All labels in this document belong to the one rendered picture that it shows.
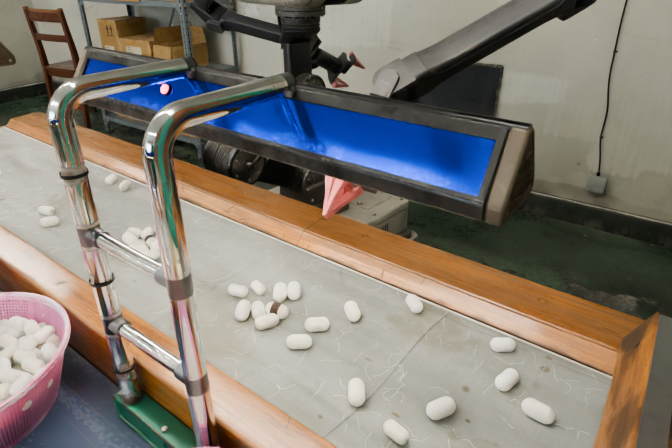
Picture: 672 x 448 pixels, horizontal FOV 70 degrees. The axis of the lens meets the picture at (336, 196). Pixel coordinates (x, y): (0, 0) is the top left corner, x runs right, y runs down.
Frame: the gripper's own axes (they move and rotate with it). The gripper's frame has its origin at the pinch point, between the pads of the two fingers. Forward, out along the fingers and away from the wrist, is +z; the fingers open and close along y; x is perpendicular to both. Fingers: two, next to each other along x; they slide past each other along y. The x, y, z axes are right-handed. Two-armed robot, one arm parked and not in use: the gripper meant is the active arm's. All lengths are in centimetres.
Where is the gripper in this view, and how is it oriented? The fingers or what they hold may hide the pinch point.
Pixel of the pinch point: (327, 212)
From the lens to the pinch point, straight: 77.4
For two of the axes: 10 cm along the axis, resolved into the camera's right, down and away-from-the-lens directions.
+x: 3.9, 4.6, 8.0
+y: 8.0, 2.6, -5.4
